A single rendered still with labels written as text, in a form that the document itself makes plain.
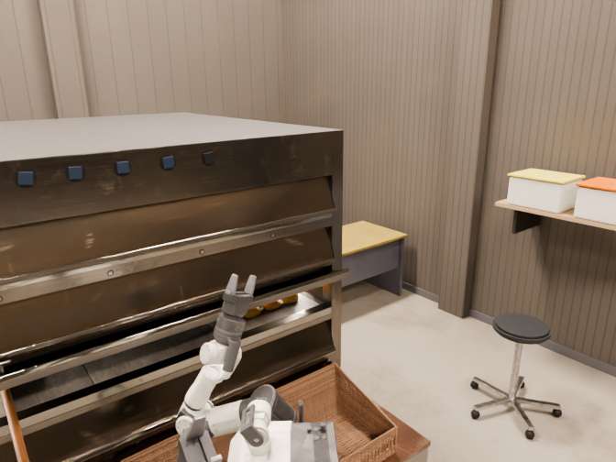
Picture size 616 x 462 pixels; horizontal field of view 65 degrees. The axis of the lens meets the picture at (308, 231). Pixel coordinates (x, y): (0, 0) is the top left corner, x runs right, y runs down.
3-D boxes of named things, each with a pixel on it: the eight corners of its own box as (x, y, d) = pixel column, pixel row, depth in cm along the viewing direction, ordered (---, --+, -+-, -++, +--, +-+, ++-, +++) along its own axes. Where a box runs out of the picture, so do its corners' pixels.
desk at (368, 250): (404, 295, 543) (408, 234, 521) (310, 334, 464) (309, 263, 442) (361, 277, 596) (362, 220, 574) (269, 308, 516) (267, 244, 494)
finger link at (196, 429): (192, 421, 85) (186, 441, 88) (209, 415, 87) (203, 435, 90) (189, 412, 86) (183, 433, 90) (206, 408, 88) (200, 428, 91)
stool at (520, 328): (570, 410, 353) (586, 325, 333) (522, 450, 316) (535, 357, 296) (494, 371, 401) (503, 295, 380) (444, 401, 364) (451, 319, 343)
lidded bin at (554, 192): (581, 206, 377) (586, 175, 370) (558, 214, 356) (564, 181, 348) (527, 197, 410) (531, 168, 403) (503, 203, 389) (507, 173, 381)
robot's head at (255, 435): (274, 420, 129) (258, 401, 127) (273, 443, 121) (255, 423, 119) (256, 431, 130) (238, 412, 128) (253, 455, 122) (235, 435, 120)
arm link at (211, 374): (237, 340, 158) (219, 370, 162) (214, 338, 152) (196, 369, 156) (245, 354, 153) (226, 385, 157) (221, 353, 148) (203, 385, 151)
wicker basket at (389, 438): (248, 446, 242) (246, 400, 233) (335, 402, 274) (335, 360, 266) (307, 512, 205) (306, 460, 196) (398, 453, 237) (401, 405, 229)
